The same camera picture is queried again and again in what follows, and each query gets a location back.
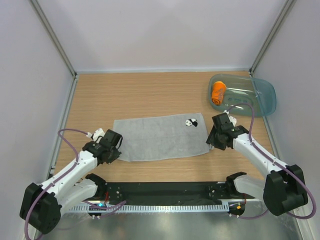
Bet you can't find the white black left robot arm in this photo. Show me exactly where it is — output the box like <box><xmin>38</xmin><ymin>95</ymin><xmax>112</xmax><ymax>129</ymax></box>
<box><xmin>19</xmin><ymin>128</ymin><xmax>123</xmax><ymax>240</ymax></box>

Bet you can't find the white slotted cable duct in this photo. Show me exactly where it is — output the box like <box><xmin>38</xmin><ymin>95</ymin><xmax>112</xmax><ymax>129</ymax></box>
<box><xmin>67</xmin><ymin>203</ymin><xmax>229</xmax><ymax>214</ymax></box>

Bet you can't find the orange yellow grey giraffe towel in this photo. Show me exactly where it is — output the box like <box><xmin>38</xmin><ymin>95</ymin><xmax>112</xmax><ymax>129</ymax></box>
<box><xmin>211</xmin><ymin>81</ymin><xmax>227</xmax><ymax>105</ymax></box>

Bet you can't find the light grey panda towel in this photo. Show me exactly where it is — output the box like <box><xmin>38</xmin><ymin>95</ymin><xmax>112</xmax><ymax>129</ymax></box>
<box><xmin>113</xmin><ymin>113</ymin><xmax>210</xmax><ymax>162</ymax></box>

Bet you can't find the aluminium corner post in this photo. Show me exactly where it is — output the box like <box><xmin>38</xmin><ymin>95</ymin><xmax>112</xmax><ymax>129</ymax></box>
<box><xmin>249</xmin><ymin>0</ymin><xmax>297</xmax><ymax>77</ymax></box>
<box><xmin>29</xmin><ymin>0</ymin><xmax>78</xmax><ymax>79</ymax></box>

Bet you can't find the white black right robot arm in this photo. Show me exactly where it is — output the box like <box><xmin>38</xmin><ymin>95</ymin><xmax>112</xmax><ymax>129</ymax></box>
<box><xmin>206</xmin><ymin>112</ymin><xmax>309</xmax><ymax>216</ymax></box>

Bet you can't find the teal transparent plastic tub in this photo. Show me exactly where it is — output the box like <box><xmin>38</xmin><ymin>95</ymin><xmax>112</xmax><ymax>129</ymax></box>
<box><xmin>207</xmin><ymin>74</ymin><xmax>277</xmax><ymax>117</ymax></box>

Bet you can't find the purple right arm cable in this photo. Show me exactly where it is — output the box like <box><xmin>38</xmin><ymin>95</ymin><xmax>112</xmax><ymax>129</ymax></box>
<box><xmin>223</xmin><ymin>103</ymin><xmax>317</xmax><ymax>221</ymax></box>

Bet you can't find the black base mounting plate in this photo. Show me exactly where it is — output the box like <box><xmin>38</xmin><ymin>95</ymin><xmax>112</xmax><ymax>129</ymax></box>
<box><xmin>99</xmin><ymin>181</ymin><xmax>251</xmax><ymax>207</ymax></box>

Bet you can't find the right aluminium corner post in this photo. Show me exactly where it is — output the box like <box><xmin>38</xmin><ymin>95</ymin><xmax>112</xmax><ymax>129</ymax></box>
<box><xmin>249</xmin><ymin>0</ymin><xmax>297</xmax><ymax>77</ymax></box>

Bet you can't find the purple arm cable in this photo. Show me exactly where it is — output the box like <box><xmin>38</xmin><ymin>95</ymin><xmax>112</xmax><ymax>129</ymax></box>
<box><xmin>223</xmin><ymin>103</ymin><xmax>317</xmax><ymax>221</ymax></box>
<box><xmin>24</xmin><ymin>128</ymin><xmax>127</xmax><ymax>240</ymax></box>

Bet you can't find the left aluminium corner post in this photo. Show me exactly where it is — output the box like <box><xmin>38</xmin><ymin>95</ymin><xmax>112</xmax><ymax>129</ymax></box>
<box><xmin>29</xmin><ymin>0</ymin><xmax>78</xmax><ymax>79</ymax></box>

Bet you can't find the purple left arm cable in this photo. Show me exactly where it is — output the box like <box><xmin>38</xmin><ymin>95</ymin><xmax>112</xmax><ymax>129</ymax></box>
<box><xmin>24</xmin><ymin>128</ymin><xmax>127</xmax><ymax>240</ymax></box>

